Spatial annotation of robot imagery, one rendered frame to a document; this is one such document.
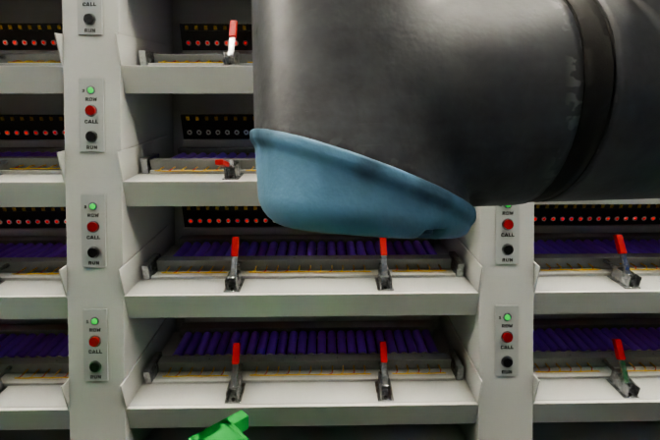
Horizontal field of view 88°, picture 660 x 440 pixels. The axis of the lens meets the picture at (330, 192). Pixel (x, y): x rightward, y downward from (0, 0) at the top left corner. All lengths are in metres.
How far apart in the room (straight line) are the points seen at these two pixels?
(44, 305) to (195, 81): 0.46
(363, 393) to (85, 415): 0.48
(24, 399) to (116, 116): 0.52
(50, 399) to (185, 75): 0.61
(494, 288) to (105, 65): 0.76
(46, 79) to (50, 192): 0.19
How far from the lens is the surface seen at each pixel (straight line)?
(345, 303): 0.62
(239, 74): 0.63
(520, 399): 0.76
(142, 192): 0.66
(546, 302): 0.73
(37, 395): 0.87
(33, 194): 0.76
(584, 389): 0.85
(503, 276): 0.67
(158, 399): 0.76
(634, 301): 0.82
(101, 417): 0.80
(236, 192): 0.60
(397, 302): 0.63
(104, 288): 0.71
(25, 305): 0.80
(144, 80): 0.68
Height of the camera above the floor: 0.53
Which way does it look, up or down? 1 degrees down
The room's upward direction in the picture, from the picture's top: straight up
